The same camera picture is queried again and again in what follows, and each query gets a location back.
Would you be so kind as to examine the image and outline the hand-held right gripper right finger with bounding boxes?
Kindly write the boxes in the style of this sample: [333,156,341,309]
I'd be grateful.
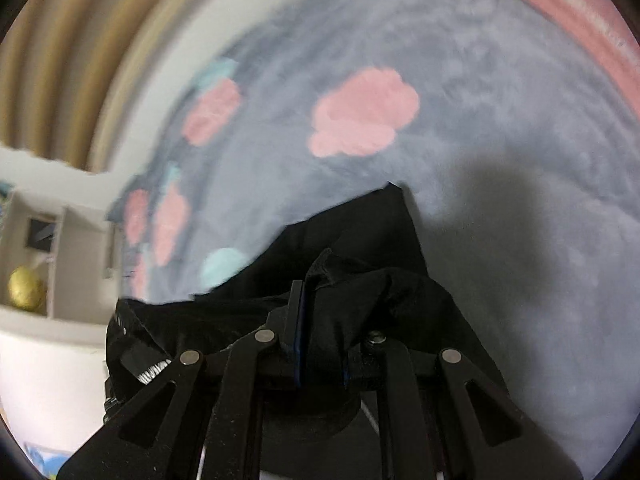
[342,330,584,480]

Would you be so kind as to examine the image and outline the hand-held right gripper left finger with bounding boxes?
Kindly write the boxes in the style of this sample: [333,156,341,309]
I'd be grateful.
[57,280,307,480]

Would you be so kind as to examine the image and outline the black hooded jacket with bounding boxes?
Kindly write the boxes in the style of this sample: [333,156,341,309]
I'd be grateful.
[105,182,507,433]

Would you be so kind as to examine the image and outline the white bookshelf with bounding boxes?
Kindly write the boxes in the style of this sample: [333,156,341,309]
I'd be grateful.
[0,145,128,441]

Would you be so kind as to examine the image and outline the grey floral blanket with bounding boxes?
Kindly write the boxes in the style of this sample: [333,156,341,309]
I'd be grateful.
[105,0,640,480]

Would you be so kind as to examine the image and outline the gold globe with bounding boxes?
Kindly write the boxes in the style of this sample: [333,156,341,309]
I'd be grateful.
[8,266,47,314]

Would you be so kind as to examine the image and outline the black box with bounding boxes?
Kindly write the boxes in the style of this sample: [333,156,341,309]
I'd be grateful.
[25,216,58,252]

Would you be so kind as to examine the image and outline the wooden slatted headboard panel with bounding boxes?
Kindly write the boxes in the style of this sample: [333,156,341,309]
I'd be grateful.
[0,0,203,173]

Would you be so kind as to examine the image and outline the pink printed pillow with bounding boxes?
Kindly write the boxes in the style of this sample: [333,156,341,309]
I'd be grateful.
[450,0,640,88]

